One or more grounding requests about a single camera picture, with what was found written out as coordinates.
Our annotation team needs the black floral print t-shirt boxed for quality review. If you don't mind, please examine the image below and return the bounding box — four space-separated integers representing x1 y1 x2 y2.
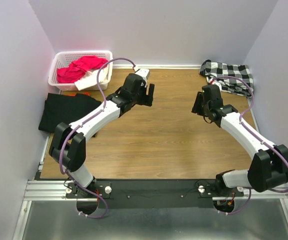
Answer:
38 93 101 133

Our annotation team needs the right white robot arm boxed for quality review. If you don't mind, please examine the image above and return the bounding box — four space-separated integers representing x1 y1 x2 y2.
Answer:
192 85 288 193

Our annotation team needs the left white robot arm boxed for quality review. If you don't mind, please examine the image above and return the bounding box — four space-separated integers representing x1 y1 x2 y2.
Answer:
49 68 154 191

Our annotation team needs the black white checkered shirt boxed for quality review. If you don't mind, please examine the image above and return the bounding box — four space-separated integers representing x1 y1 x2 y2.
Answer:
199 59 254 97

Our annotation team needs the white garment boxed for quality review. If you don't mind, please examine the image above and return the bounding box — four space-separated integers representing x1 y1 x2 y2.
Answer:
74 67 108 91

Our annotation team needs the folded orange garment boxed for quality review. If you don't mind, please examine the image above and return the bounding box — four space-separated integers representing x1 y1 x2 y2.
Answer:
67 92 91 98

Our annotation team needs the pink red garment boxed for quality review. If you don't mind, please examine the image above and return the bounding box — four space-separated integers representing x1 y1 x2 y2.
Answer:
57 55 108 84

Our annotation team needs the white plastic laundry basket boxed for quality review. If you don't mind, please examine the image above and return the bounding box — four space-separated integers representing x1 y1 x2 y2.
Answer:
48 50 113 91

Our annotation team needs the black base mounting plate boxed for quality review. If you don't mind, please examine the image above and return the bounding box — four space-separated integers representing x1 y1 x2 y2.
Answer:
64 179 244 212

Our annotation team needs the white wall trim strip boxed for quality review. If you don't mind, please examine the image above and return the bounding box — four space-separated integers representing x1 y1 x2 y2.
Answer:
113 64 201 70

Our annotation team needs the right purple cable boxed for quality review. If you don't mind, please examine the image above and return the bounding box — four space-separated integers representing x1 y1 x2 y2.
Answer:
211 76 288 216

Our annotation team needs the purple cable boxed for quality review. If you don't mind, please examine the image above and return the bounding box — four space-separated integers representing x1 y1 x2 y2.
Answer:
211 76 288 216
59 57 138 220

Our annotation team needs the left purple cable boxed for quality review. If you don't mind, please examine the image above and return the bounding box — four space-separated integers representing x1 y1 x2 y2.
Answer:
59 57 138 220

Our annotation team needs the aluminium frame rail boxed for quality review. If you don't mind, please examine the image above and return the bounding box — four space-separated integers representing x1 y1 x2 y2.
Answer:
12 132 288 240

